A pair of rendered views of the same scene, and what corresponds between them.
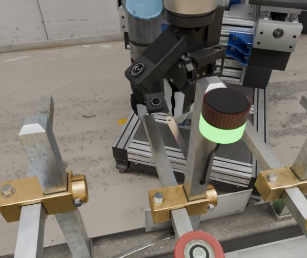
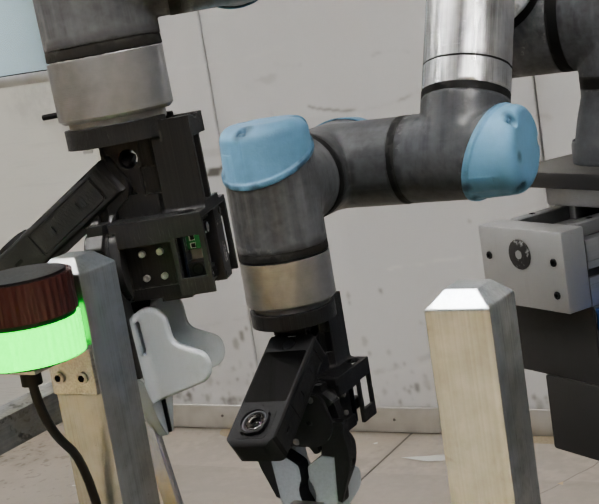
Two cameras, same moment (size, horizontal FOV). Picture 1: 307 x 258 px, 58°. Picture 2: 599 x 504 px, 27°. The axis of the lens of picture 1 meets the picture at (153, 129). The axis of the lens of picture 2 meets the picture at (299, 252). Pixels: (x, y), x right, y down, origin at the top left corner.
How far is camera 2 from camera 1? 70 cm
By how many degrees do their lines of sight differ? 50
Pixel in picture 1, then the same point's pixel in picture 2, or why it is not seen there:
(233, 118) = not seen: outside the picture
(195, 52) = (132, 218)
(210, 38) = (169, 188)
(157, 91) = (274, 397)
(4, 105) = not seen: outside the picture
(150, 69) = (16, 240)
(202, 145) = (77, 440)
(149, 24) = (252, 203)
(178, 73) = not seen: hidden behind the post
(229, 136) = not seen: outside the picture
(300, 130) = not seen: outside the picture
